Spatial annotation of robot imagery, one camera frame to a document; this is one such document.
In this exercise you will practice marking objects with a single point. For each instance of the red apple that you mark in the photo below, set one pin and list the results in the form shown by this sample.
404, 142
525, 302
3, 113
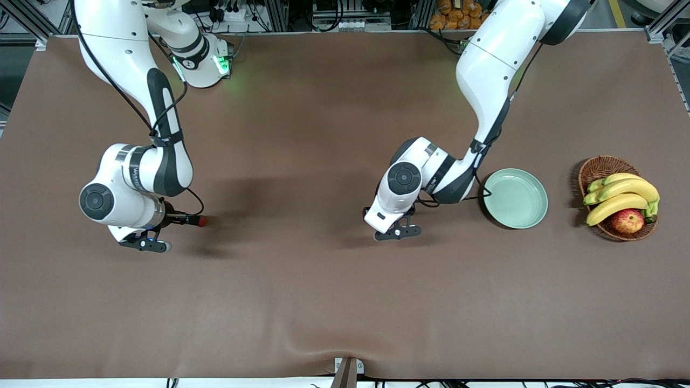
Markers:
627, 222

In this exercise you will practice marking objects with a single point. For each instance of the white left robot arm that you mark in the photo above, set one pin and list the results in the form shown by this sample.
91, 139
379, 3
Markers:
485, 70

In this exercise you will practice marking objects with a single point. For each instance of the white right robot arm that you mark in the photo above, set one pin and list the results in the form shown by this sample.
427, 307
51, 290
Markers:
129, 207

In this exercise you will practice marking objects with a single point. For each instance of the light green round plate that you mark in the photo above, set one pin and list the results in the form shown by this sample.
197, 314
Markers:
515, 199

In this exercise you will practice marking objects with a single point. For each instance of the white power strip with plugs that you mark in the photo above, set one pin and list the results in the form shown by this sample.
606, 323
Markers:
237, 15

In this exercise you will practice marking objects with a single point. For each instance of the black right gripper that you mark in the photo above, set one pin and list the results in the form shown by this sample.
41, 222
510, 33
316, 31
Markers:
173, 218

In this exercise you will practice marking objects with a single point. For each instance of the pile of orange bread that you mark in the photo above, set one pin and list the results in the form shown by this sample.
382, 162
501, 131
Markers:
447, 16

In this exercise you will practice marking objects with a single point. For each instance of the brown table mat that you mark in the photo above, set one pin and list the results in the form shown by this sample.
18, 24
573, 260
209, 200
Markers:
345, 296

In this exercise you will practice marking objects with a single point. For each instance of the brown wicker basket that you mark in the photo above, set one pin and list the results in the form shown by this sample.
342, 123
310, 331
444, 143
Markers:
601, 168

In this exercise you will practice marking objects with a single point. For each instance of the metal table clamp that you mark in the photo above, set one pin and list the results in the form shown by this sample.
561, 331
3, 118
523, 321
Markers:
347, 372

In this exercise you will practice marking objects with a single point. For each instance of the white socket strip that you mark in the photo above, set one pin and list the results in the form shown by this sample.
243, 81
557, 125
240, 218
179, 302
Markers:
356, 25

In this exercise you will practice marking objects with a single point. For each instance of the aluminium frame corner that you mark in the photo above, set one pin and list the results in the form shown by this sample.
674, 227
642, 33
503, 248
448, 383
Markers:
40, 43
655, 33

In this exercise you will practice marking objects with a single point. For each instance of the yellow banana bunch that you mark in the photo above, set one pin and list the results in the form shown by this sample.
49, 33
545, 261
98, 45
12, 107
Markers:
628, 188

